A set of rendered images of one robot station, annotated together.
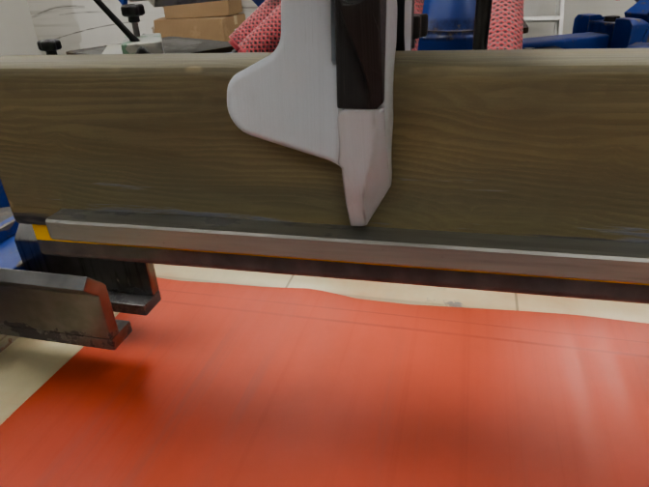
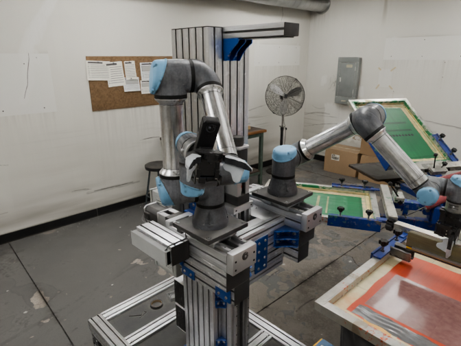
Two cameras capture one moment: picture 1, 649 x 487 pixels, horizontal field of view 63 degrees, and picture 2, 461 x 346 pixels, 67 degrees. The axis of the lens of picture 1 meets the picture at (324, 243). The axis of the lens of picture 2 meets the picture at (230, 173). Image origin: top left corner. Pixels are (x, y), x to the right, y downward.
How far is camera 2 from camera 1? 163 cm
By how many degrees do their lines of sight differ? 31
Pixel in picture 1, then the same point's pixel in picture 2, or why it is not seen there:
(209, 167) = (431, 248)
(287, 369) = (431, 272)
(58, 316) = (403, 256)
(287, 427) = (431, 277)
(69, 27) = (319, 121)
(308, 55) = (444, 244)
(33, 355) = (394, 259)
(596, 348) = not seen: outside the picture
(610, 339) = not seen: outside the picture
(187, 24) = not seen: hidden behind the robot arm
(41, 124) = (414, 238)
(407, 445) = (446, 283)
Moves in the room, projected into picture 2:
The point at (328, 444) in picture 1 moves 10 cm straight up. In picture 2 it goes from (436, 280) to (440, 261)
